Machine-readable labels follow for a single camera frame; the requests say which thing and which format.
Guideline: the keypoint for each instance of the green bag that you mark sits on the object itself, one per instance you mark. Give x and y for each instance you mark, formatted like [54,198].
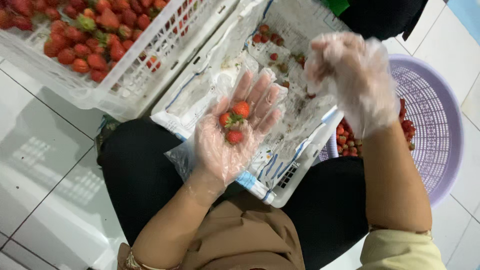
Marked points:
[335,5]

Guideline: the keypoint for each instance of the large red strawberry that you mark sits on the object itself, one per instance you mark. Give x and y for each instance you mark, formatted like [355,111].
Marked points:
[241,108]

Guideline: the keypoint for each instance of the white slatted plastic crate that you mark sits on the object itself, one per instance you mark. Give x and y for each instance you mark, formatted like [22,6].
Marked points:
[123,80]

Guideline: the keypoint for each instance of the dark patterned cloth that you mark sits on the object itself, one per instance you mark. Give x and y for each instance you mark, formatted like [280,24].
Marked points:
[107,129]

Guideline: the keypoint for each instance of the pile of trimmed strawberries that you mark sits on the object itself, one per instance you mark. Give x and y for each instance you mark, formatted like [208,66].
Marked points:
[342,139]

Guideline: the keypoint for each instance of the white paper-lined plastic crate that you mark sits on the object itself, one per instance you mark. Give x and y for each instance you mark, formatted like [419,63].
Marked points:
[300,176]

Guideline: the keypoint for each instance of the heap of red strawberries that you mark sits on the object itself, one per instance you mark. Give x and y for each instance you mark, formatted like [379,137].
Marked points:
[86,37]

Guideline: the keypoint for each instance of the light blue mat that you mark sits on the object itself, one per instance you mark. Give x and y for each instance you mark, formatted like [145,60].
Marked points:
[467,13]

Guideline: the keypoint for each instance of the person's cream sleeve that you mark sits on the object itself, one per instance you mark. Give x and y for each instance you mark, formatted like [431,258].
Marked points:
[401,251]

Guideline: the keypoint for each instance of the scattered small strawberries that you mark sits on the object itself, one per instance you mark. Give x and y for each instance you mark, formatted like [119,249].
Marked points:
[264,29]

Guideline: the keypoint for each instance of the person's right hand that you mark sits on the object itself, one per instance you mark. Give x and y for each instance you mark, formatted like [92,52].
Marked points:
[360,82]

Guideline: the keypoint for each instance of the person's black trousers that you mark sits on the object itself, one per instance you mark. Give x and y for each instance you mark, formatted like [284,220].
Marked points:
[142,176]

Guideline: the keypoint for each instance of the person's left hand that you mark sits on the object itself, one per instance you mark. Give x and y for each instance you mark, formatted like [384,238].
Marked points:
[221,153]

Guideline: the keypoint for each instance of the person's right fingers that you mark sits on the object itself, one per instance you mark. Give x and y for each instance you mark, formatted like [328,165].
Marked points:
[318,63]

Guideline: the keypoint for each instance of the white blue printed paper lining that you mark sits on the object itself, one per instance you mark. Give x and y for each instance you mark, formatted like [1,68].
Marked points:
[198,86]

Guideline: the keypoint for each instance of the red strawberry with green leaves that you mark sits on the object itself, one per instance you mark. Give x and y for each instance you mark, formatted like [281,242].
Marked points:
[225,120]

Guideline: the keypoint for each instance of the purple plastic basket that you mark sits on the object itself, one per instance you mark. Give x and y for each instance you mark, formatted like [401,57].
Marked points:
[431,123]

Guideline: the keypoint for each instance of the person's tan top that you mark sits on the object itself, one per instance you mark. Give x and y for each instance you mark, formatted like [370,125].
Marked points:
[247,236]

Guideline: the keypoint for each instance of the small round red strawberry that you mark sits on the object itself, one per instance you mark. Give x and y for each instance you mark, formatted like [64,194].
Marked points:
[234,137]

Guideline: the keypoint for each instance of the black cloth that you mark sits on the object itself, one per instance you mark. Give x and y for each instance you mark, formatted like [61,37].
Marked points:
[378,17]

